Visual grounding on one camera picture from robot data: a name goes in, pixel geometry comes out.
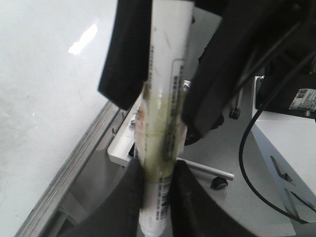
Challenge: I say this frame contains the white whiteboard marker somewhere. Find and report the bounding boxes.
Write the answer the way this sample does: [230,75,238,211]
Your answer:
[135,0,195,237]

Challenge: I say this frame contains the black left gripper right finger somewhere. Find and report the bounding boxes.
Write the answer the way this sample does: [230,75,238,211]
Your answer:
[169,160,252,237]

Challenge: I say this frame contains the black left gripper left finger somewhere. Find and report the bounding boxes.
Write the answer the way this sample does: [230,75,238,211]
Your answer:
[62,158,144,237]

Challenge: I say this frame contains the white marker tray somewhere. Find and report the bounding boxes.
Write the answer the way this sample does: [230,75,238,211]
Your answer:
[107,98,141,166]

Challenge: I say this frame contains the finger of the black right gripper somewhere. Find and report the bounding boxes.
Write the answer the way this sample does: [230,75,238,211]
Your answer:
[182,0,291,138]
[98,0,153,110]

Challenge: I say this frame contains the white whiteboard with grey frame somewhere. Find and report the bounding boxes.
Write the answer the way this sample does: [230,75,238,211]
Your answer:
[0,0,117,237]

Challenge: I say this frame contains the black cable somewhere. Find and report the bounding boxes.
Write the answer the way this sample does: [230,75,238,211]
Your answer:
[238,22,316,222]

